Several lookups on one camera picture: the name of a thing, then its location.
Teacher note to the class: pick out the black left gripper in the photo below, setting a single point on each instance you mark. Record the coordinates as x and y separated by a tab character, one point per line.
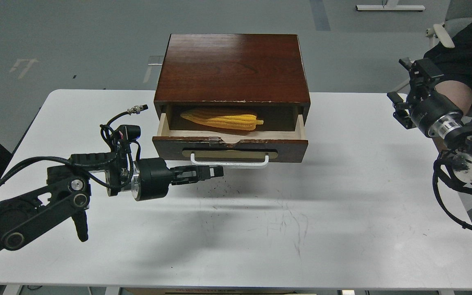
152	177

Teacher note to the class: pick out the yellow corn cob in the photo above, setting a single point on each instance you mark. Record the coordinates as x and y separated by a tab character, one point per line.
224	118

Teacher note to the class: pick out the grey office chair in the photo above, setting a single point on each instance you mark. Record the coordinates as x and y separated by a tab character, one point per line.
458	17

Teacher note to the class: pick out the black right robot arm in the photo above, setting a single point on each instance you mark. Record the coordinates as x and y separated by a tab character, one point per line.
454	166

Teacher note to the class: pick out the dark wooden cabinet box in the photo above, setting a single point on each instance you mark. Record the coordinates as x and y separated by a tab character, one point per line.
233	69

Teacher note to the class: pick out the wooden drawer with white handle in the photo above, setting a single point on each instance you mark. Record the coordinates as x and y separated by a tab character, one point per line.
247	150

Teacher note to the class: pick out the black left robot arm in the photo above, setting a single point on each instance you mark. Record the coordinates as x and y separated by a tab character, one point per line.
67	193

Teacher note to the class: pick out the person in black clothes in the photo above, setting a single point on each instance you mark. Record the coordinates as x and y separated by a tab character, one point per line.
456	66

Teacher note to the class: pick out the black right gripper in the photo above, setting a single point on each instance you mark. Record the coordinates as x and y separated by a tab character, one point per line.
432	113

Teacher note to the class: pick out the white table base bar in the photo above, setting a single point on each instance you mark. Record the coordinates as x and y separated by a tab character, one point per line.
390	5

